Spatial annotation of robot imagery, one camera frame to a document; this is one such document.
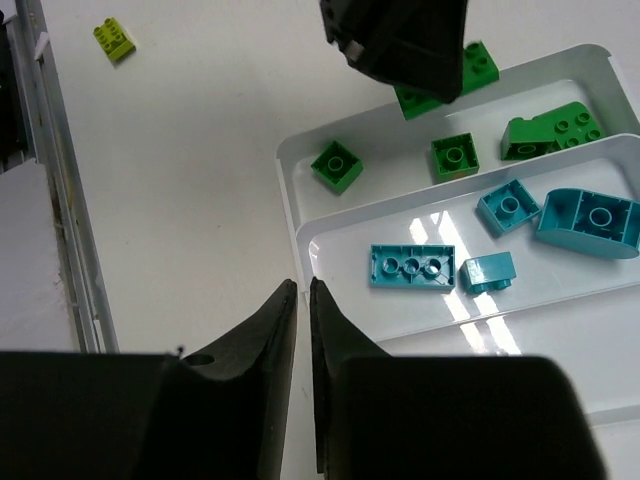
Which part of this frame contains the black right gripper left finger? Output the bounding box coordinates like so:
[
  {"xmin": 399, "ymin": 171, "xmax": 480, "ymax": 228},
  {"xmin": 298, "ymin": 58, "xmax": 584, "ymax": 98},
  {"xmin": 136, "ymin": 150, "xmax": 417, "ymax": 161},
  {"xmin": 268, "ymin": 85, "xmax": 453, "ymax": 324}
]
[{"xmin": 1, "ymin": 280, "xmax": 297, "ymax": 479}]

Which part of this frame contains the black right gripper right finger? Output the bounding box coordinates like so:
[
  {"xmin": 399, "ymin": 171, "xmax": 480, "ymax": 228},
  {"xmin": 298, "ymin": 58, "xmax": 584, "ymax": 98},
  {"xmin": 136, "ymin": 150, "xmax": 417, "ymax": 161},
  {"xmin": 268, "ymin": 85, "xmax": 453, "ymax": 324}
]
[{"xmin": 309, "ymin": 279, "xmax": 607, "ymax": 479}]

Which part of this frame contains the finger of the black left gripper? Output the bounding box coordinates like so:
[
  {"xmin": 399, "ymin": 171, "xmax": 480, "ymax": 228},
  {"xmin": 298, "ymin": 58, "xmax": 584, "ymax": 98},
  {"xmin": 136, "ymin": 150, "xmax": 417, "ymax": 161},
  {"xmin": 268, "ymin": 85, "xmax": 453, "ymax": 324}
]
[{"xmin": 319, "ymin": 0, "xmax": 468, "ymax": 103}]

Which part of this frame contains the green 2x4 lego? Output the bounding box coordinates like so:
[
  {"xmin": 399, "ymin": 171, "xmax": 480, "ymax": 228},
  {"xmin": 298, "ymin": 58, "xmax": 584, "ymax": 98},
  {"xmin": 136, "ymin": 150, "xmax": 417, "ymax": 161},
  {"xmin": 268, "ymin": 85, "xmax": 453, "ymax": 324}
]
[{"xmin": 394, "ymin": 41, "xmax": 499, "ymax": 120}]

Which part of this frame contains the green square lego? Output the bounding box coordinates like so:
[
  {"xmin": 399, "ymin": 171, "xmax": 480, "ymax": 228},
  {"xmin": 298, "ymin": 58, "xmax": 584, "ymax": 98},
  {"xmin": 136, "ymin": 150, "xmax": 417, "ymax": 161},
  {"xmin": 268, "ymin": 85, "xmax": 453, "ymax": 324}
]
[{"xmin": 431, "ymin": 132, "xmax": 480, "ymax": 183}]

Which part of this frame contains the teal 2x4 lego brick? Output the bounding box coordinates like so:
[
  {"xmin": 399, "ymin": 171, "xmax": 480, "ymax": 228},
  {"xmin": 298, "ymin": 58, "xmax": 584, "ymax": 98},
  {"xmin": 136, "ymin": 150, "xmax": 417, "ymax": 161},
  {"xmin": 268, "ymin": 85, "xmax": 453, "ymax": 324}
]
[{"xmin": 369, "ymin": 244, "xmax": 456, "ymax": 292}]

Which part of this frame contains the green curved lego brick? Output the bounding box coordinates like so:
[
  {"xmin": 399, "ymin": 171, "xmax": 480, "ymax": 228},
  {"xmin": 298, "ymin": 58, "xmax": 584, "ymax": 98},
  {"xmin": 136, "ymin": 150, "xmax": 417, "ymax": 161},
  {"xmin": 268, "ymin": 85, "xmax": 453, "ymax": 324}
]
[{"xmin": 500, "ymin": 101, "xmax": 605, "ymax": 161}]

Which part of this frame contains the teal square lego brick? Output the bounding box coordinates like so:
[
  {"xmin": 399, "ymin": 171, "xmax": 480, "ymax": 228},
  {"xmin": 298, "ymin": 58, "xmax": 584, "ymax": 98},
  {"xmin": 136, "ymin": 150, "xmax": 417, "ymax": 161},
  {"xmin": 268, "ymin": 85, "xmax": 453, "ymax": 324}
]
[{"xmin": 460, "ymin": 252, "xmax": 517, "ymax": 295}]

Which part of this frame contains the teal small lego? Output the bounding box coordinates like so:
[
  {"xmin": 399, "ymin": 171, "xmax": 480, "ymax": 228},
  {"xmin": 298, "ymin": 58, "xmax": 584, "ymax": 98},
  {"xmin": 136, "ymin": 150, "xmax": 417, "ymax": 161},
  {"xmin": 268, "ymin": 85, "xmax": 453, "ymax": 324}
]
[{"xmin": 476, "ymin": 179, "xmax": 541, "ymax": 238}]

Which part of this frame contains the teal curved large lego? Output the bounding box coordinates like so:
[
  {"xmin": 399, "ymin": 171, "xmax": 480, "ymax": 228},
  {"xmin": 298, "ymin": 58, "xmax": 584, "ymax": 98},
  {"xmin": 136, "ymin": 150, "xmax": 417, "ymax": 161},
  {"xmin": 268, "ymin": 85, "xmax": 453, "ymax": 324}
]
[{"xmin": 535, "ymin": 188, "xmax": 639, "ymax": 260}]

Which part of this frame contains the white compartment tray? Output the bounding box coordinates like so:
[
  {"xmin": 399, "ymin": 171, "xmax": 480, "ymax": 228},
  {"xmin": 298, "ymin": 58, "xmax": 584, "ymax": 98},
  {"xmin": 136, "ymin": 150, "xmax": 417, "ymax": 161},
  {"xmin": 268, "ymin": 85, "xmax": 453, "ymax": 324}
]
[{"xmin": 275, "ymin": 44, "xmax": 639, "ymax": 425}]

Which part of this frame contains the lime 2x2 lego brick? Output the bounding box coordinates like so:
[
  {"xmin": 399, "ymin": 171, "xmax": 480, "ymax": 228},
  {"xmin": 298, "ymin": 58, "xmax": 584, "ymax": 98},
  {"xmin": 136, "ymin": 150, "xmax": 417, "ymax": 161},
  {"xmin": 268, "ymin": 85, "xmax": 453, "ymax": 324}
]
[{"xmin": 93, "ymin": 17, "xmax": 136, "ymax": 64}]

